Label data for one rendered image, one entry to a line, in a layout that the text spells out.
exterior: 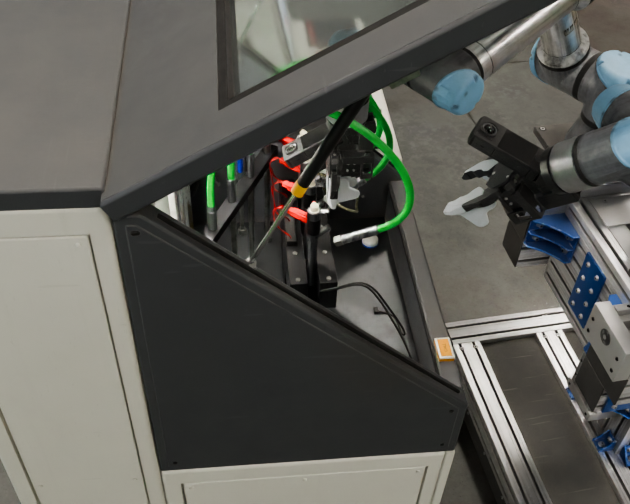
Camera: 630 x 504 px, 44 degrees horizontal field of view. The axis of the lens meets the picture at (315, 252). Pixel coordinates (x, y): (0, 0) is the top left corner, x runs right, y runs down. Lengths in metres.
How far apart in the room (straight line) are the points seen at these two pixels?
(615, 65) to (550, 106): 2.23
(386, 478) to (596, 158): 0.86
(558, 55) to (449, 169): 1.74
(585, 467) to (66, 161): 1.75
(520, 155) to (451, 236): 2.07
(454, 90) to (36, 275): 0.70
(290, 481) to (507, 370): 1.08
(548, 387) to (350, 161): 1.31
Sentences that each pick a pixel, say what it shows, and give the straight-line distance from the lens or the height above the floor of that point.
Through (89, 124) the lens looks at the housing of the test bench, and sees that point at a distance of 1.17.
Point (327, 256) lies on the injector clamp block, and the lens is 1.68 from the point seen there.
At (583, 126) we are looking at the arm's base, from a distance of 1.95.
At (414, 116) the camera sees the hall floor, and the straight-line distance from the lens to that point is 3.86.
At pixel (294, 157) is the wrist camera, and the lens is 1.43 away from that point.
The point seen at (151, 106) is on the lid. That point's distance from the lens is 1.14.
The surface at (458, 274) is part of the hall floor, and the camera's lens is 3.08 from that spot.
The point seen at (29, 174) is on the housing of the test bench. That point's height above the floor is 1.50.
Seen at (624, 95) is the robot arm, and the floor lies 1.53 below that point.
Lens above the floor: 2.16
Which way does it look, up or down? 44 degrees down
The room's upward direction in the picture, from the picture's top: 3 degrees clockwise
